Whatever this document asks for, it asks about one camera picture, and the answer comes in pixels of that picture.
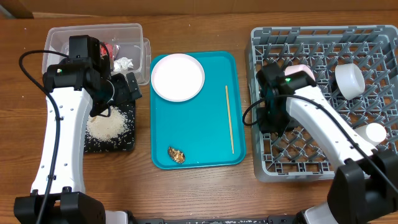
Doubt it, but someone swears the white tissue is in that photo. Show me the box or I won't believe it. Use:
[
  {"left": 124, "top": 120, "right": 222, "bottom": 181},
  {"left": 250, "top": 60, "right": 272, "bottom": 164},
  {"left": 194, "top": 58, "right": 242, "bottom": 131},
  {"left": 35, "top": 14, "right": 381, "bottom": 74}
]
[{"left": 113, "top": 57, "right": 134, "bottom": 72}]

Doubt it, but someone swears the red snack wrapper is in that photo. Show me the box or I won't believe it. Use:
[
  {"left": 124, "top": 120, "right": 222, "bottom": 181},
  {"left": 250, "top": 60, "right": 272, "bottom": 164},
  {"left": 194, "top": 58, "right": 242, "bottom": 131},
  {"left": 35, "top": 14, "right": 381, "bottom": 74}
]
[{"left": 100, "top": 43, "right": 120, "bottom": 60}]

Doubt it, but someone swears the white round plate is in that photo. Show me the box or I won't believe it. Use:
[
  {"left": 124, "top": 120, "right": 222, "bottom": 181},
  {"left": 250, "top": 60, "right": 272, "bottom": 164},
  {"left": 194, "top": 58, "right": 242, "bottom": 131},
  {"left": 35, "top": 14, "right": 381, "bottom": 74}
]
[{"left": 150, "top": 54, "right": 205, "bottom": 102}]

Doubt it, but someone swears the pink bowl with rice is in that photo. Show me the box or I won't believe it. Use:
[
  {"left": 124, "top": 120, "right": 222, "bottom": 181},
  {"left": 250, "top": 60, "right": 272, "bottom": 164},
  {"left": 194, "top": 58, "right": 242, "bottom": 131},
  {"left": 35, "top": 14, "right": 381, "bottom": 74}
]
[{"left": 284, "top": 64, "right": 315, "bottom": 81}]

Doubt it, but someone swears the gold wrapper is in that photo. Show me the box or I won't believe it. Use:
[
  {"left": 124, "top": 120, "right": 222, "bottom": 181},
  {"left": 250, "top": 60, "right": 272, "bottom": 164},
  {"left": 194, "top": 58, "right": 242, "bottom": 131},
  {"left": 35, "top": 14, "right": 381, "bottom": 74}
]
[{"left": 167, "top": 147, "right": 185, "bottom": 164}]

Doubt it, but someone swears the grey-green bowl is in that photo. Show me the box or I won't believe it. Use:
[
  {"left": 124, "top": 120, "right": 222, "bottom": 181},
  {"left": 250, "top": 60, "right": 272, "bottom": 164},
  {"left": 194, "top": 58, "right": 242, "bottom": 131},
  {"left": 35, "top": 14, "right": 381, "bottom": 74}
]
[{"left": 354, "top": 123, "right": 387, "bottom": 146}]

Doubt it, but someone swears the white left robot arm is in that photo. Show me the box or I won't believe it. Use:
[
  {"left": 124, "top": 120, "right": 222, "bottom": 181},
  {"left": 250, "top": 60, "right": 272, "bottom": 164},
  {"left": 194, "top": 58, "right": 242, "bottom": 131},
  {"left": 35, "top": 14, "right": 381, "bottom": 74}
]
[{"left": 14, "top": 35, "right": 142, "bottom": 223}]

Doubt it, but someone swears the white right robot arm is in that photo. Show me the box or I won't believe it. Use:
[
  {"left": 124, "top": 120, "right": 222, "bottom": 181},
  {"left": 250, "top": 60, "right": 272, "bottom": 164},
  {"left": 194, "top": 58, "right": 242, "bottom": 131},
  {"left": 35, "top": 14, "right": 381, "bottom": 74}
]
[{"left": 256, "top": 63, "right": 397, "bottom": 223}]

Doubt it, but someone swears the grey dishwasher rack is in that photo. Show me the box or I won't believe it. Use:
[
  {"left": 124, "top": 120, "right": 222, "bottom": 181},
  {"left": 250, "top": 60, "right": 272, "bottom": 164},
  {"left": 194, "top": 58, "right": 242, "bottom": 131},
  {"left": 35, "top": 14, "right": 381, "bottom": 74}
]
[{"left": 246, "top": 25, "right": 397, "bottom": 182}]

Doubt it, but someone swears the black waste tray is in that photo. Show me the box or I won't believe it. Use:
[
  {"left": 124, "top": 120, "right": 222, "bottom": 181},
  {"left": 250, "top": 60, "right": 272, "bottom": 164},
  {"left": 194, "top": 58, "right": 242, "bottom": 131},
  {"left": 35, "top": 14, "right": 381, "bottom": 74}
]
[{"left": 84, "top": 102, "right": 136, "bottom": 154}]

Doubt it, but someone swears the spilled rice pile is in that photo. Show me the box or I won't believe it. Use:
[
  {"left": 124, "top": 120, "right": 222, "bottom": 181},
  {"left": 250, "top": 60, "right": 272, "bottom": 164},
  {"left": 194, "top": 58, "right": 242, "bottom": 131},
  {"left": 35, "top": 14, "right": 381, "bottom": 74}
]
[{"left": 86, "top": 106, "right": 129, "bottom": 142}]

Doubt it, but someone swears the clear plastic bin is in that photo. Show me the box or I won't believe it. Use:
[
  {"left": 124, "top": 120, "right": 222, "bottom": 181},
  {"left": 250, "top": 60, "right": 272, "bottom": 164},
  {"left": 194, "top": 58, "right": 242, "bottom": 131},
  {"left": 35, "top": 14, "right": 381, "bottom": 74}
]
[{"left": 44, "top": 23, "right": 152, "bottom": 85}]

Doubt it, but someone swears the teal plastic tray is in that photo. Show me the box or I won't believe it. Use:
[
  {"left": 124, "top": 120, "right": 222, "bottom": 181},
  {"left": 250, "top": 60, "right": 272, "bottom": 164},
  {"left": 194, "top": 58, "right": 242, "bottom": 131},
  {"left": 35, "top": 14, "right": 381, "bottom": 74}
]
[{"left": 150, "top": 51, "right": 246, "bottom": 170}]

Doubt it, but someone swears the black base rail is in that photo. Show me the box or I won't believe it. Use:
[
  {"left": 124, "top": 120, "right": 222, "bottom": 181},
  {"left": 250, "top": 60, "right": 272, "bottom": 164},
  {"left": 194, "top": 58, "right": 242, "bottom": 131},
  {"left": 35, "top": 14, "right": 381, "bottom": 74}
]
[{"left": 127, "top": 211, "right": 307, "bottom": 224}]

